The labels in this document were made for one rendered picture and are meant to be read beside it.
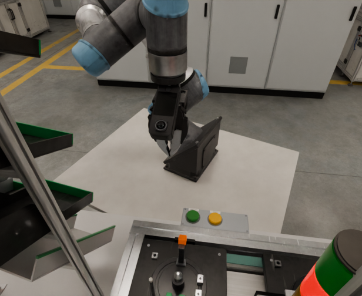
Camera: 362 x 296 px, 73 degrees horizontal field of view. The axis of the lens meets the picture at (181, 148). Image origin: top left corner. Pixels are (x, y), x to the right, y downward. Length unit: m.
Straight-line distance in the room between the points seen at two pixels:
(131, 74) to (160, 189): 2.83
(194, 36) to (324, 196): 2.29
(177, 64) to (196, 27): 2.85
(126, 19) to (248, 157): 0.85
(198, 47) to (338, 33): 1.61
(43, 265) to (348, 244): 0.47
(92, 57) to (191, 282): 0.56
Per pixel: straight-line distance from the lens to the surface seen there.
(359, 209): 2.47
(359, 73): 4.55
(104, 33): 0.55
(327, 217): 2.28
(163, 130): 0.46
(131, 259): 0.76
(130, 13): 0.54
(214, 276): 0.72
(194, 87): 1.00
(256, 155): 1.22
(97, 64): 0.55
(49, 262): 0.56
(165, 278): 0.69
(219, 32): 3.33
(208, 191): 1.02
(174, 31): 0.46
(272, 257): 0.78
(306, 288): 0.35
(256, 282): 0.79
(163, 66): 0.48
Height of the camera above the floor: 1.63
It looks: 40 degrees down
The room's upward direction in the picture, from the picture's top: straight up
